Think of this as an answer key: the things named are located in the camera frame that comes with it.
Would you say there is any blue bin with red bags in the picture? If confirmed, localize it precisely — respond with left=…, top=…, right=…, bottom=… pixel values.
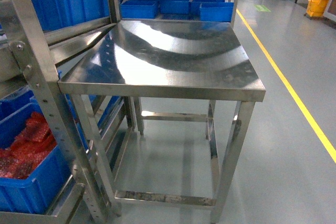
left=1, top=103, right=71, bottom=214

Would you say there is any stainless steel shelf rack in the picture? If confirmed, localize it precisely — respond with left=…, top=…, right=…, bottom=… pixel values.
left=1, top=0, right=120, bottom=223

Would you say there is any stainless steel side table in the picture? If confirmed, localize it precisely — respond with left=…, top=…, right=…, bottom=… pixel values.
left=58, top=20, right=266, bottom=223

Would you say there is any yellow mop bucket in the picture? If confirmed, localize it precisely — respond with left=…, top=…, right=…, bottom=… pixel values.
left=305, top=0, right=329, bottom=18

